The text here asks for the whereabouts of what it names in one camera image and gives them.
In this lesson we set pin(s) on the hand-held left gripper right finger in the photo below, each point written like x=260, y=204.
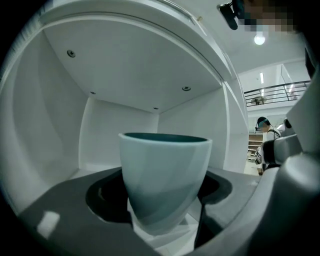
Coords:
x=237, y=190

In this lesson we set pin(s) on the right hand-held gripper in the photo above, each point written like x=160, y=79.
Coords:
x=310, y=120

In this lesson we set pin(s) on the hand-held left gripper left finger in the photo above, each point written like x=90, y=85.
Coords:
x=70, y=220

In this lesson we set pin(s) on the pale blue cup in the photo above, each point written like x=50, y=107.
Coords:
x=162, y=180

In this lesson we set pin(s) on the wooden shelf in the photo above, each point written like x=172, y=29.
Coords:
x=255, y=150

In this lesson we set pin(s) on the black metal railing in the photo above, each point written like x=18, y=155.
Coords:
x=275, y=92

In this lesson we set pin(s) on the white shelf unit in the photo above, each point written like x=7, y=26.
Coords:
x=235, y=105

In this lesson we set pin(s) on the round ceiling lamp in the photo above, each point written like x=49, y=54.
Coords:
x=259, y=39

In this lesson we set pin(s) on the person's face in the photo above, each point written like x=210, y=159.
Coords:
x=270, y=15

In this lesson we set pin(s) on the black head-worn camera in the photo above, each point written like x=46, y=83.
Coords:
x=231, y=15

